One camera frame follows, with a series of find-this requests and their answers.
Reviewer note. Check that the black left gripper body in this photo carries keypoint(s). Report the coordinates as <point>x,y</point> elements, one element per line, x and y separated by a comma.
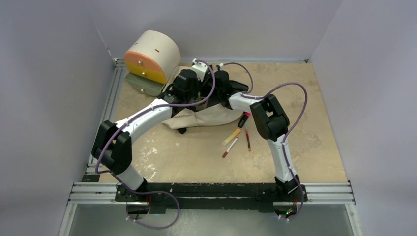
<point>194,93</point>

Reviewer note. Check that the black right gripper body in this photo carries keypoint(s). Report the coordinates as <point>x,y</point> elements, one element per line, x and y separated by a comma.
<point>217,91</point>

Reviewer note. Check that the beige canvas backpack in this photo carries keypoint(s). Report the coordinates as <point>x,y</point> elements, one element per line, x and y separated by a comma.
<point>212,115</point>

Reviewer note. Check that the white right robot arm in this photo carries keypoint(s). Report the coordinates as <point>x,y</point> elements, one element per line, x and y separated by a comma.
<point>271,123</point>

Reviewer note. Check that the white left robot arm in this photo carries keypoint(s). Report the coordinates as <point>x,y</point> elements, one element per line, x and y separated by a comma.
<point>112,147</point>

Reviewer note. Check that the black pink highlighter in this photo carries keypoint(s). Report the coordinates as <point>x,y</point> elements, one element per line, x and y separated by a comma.
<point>245,116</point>

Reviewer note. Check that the round drawer cabinet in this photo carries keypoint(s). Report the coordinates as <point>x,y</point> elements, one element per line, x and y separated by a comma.
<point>150,62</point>

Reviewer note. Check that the thin red pen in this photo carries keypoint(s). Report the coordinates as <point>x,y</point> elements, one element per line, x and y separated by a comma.
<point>248,139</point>

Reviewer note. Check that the yellow orange highlighter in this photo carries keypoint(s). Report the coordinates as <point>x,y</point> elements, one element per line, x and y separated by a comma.
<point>233,135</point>

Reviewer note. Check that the white brown marker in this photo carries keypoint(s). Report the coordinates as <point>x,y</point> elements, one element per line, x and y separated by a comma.
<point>232,144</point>

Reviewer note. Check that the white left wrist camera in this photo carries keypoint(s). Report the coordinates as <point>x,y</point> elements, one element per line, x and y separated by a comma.
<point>199,68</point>

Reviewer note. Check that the aluminium side rail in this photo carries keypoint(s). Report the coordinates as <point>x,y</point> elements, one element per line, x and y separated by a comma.
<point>114,82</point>

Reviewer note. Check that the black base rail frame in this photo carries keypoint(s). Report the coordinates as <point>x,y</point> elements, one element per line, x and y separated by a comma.
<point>263,197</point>

